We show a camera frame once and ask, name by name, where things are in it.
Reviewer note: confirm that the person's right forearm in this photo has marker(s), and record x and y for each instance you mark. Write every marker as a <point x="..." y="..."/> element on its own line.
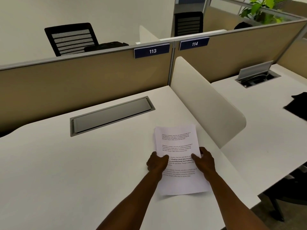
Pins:
<point x="230" y="201"/>

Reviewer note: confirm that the printed white paper sheets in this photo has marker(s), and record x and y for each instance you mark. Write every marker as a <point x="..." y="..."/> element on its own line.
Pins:
<point x="178" y="150"/>

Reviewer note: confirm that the green potted plant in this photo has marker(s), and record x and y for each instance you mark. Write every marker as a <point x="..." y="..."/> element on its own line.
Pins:
<point x="262" y="9"/>

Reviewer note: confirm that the blue desk number sign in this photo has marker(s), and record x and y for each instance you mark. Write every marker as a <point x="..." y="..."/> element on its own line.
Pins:
<point x="152" y="50"/>
<point x="194" y="43"/>

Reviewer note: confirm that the person's left thumb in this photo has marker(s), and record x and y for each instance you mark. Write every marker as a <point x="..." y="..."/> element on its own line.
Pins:
<point x="163" y="157"/>

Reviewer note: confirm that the white rounded desk divider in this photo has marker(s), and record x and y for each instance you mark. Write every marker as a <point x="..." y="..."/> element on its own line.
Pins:
<point x="206" y="98"/>
<point x="146" y="35"/>

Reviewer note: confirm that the black cloth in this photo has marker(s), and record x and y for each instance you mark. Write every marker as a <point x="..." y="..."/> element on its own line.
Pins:
<point x="297" y="105"/>

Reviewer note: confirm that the person's left forearm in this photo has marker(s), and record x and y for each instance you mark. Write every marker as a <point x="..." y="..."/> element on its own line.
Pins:
<point x="129" y="201"/>

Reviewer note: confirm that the black office chair base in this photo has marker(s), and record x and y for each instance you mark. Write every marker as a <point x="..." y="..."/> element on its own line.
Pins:
<point x="285" y="196"/>

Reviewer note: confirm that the black chair top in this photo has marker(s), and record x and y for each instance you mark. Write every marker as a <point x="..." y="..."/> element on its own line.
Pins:
<point x="242" y="25"/>

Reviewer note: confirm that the person's right thumb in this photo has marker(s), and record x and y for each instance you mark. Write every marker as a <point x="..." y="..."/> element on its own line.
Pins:
<point x="195" y="158"/>

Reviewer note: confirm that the beige cubicle partition panel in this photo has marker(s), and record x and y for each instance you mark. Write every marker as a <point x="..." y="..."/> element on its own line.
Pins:
<point x="239" y="49"/>
<point x="84" y="83"/>

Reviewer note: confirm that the person's left hand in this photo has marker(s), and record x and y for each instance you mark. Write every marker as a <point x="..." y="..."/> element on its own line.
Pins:
<point x="154" y="164"/>

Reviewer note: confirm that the person's right hand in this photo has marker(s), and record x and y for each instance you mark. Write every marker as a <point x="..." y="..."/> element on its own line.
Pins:
<point x="205" y="161"/>

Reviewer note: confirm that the black mesh office chair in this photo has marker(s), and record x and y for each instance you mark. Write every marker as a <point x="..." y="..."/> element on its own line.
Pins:
<point x="72" y="39"/>
<point x="188" y="23"/>

